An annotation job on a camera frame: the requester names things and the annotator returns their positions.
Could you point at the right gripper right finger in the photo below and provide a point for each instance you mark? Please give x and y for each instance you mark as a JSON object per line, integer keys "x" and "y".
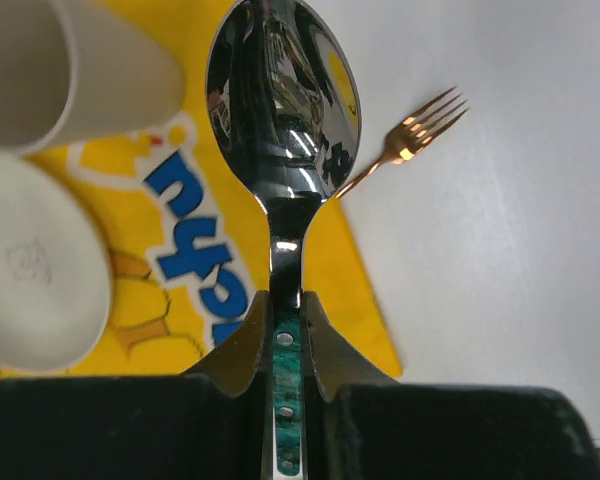
{"x": 333, "y": 361}

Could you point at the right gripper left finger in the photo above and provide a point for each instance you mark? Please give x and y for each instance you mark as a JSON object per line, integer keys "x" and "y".
{"x": 233, "y": 364}

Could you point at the yellow pikachu cloth placemat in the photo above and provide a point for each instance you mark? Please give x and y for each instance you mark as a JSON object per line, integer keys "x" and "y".
{"x": 158, "y": 324}

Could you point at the white paper plate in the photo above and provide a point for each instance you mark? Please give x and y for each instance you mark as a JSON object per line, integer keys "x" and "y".
{"x": 56, "y": 286}

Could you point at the wooden fork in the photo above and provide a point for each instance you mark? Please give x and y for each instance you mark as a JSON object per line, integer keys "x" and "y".
{"x": 416, "y": 131}

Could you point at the metal spoon teal handle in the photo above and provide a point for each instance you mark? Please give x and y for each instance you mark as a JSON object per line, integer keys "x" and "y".
{"x": 292, "y": 137}

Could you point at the beige paper cup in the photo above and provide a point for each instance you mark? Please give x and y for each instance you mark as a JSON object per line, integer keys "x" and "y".
{"x": 75, "y": 70}

